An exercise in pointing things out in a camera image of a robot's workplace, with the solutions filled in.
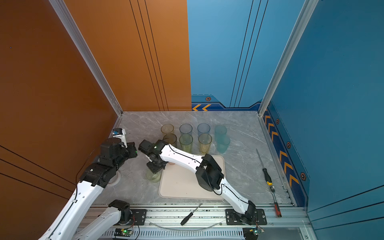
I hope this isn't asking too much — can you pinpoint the green tall glass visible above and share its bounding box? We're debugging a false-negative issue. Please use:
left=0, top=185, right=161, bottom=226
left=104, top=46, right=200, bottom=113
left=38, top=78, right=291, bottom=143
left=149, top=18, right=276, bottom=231
left=179, top=134, right=193, bottom=153

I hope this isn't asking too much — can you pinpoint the dark smoky tall glass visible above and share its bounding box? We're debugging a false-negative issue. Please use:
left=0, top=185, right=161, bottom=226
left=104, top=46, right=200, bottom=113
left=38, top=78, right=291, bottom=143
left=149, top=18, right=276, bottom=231
left=163, top=133, right=177, bottom=148

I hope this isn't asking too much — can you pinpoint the amber tall glass back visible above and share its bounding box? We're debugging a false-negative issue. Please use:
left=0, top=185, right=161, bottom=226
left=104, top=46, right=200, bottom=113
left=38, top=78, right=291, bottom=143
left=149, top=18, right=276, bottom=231
left=161, top=124, right=175, bottom=136

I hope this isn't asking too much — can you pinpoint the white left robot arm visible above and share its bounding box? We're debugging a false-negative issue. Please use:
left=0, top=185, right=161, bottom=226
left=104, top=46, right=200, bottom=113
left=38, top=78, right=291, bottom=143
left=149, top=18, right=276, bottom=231
left=41, top=138, right=138, bottom=240

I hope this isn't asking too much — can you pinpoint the black handled screwdriver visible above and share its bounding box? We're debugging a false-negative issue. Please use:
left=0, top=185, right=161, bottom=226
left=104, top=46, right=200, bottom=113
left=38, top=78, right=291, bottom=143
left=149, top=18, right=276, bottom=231
left=180, top=204, right=202, bottom=226

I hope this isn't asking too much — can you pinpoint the blue tall glass back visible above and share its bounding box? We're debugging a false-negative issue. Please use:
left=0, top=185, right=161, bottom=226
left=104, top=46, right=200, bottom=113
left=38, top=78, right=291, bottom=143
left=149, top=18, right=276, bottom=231
left=198, top=123, right=211, bottom=136

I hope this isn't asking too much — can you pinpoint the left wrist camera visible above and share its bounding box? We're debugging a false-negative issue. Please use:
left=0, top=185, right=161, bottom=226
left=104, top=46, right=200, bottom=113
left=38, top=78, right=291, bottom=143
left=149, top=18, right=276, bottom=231
left=112, top=128, right=127, bottom=147

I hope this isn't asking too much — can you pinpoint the teal tall glass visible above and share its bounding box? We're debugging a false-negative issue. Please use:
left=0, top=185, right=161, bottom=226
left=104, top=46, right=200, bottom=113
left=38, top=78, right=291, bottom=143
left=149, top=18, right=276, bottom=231
left=215, top=125, right=227, bottom=139
left=217, top=135, right=231, bottom=154

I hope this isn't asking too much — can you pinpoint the green circuit board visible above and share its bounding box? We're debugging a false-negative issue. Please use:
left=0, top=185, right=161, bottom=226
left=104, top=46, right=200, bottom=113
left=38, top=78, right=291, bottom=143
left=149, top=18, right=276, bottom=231
left=243, top=228, right=259, bottom=240
left=114, top=228, right=134, bottom=239

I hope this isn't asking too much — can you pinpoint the red handled ratchet wrench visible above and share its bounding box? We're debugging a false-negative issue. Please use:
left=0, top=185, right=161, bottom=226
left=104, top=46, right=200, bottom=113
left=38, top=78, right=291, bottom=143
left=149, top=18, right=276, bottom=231
left=270, top=186, right=282, bottom=218

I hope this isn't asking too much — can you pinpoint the teal tall glass front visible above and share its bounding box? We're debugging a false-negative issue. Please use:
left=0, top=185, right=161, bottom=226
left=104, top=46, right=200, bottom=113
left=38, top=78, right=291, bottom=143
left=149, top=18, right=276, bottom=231
left=217, top=135, right=231, bottom=154

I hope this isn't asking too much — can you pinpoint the aluminium front rail frame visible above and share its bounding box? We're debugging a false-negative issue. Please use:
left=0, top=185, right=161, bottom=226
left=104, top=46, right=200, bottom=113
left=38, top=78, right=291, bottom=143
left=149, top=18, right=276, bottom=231
left=72, top=203, right=317, bottom=240

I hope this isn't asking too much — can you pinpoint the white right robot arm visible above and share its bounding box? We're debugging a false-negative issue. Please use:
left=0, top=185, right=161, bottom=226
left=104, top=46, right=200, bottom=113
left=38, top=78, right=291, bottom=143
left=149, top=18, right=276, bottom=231
left=139, top=140, right=257, bottom=225

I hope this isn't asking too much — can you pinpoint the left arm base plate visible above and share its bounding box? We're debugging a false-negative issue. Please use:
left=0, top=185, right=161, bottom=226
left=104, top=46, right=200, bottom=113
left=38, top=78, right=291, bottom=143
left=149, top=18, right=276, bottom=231
left=118, top=209, right=147, bottom=227

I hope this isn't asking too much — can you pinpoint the yellow tall glass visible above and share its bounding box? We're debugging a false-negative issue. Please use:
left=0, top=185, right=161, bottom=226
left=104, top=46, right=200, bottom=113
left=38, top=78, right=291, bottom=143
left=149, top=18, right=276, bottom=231
left=198, top=133, right=213, bottom=154

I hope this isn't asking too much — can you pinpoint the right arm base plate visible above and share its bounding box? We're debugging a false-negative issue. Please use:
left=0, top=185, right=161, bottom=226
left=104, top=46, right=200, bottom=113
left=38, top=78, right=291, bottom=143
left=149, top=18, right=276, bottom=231
left=225, top=209, right=268, bottom=226

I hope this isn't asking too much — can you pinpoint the teal tall glass back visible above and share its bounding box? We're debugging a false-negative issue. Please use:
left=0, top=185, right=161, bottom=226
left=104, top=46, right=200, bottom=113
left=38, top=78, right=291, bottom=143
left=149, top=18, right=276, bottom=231
left=215, top=125, right=227, bottom=139

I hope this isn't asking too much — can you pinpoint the left green circuit board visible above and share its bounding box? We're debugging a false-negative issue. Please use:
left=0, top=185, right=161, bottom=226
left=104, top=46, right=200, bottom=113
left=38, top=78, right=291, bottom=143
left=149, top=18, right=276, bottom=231
left=114, top=228, right=134, bottom=239

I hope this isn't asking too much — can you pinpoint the right green circuit board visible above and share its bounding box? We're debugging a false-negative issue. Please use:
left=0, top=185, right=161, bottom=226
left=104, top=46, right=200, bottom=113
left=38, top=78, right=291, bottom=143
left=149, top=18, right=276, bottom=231
left=243, top=228, right=259, bottom=240

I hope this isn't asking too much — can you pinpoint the yellow black screwdriver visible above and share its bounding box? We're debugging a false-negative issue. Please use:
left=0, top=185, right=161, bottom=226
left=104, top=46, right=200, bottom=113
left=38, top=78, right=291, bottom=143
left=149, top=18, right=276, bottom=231
left=256, top=149, right=273, bottom=186

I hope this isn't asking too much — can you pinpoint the cream rectangular tray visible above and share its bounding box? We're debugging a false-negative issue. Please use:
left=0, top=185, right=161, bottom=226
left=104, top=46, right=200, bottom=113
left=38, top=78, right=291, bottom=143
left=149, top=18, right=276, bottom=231
left=159, top=164, right=223, bottom=201

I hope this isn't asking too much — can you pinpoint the green short glass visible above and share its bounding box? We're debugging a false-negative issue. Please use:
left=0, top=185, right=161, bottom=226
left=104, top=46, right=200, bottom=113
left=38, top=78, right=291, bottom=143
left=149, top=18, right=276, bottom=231
left=146, top=169, right=163, bottom=184

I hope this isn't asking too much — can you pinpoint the grey-blue tall glass back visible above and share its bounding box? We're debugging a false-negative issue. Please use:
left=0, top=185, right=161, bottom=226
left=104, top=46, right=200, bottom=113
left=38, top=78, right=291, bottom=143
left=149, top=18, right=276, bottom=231
left=179, top=124, right=193, bottom=135

